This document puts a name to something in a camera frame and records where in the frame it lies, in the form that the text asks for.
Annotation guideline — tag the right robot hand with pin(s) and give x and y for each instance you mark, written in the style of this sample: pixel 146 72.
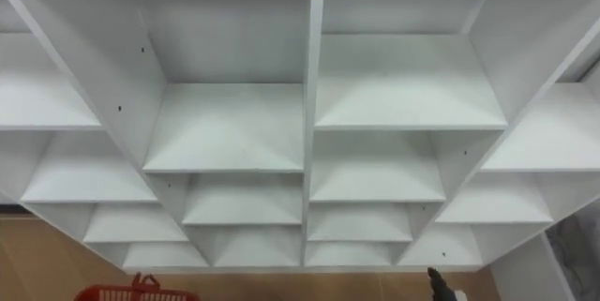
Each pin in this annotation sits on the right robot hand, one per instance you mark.
pixel 439 287

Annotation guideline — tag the white low cabinet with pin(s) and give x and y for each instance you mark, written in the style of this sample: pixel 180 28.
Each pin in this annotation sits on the white low cabinet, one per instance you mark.
pixel 529 273

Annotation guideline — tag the white shelf unit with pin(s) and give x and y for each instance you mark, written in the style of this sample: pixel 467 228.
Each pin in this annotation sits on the white shelf unit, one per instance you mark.
pixel 225 127

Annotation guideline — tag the red plastic basket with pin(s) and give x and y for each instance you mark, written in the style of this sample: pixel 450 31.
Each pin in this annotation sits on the red plastic basket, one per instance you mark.
pixel 136 292

